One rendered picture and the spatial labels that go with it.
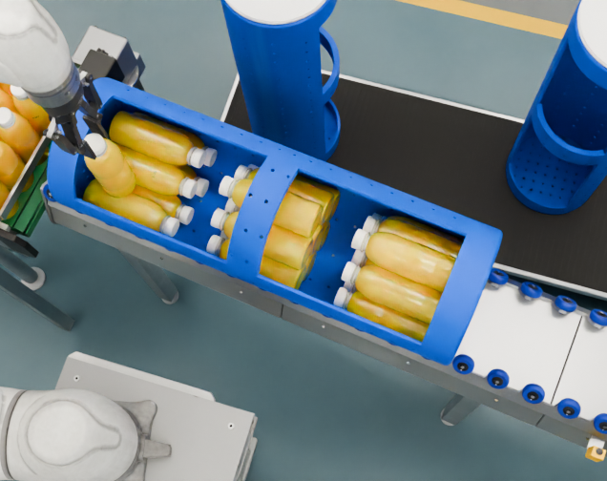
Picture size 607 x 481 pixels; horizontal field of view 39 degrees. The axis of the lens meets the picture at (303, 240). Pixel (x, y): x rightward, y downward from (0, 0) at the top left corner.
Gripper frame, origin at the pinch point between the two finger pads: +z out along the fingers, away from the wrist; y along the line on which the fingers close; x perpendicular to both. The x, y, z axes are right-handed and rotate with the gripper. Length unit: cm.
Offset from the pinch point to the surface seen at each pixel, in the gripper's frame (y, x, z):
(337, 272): 3, -48, 35
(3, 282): -24, 36, 73
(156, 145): 9.0, -5.2, 17.7
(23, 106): 8.2, 29.0, 24.9
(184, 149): 10.7, -10.7, 18.2
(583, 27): 75, -77, 27
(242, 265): -7.6, -32.7, 16.0
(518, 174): 76, -79, 115
